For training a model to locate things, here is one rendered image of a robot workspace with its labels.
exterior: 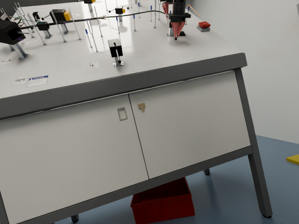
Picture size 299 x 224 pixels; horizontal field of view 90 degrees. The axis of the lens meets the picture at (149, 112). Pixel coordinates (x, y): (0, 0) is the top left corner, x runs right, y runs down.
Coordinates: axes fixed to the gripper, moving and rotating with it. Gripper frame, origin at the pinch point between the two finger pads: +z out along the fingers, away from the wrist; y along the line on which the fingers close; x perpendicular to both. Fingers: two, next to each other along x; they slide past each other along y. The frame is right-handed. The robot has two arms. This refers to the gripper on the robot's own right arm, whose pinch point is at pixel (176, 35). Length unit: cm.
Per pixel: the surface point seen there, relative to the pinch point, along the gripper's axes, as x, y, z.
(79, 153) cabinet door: 41, 48, 32
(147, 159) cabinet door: 43, 21, 39
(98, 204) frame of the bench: 55, 43, 49
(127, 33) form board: -15.9, 24.5, 1.3
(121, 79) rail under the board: 23.7, 28.4, 9.1
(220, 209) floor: 55, -22, 86
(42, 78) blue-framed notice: 20, 60, 8
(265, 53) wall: -67, -123, 41
